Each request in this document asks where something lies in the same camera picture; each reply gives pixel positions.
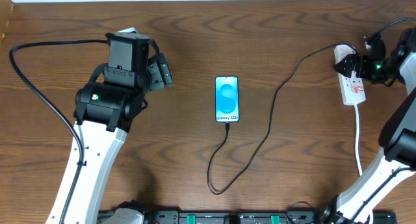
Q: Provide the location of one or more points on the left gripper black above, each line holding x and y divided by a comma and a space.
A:
160, 72

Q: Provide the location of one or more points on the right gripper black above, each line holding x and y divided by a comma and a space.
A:
348, 65

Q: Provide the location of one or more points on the blue Galaxy smartphone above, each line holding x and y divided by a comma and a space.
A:
227, 99

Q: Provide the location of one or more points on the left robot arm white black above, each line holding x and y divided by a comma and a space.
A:
105, 109

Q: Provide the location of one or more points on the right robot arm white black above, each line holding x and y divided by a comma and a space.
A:
395, 160

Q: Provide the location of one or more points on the white power strip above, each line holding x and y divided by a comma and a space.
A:
351, 91

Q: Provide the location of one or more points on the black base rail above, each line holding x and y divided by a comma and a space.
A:
175, 217

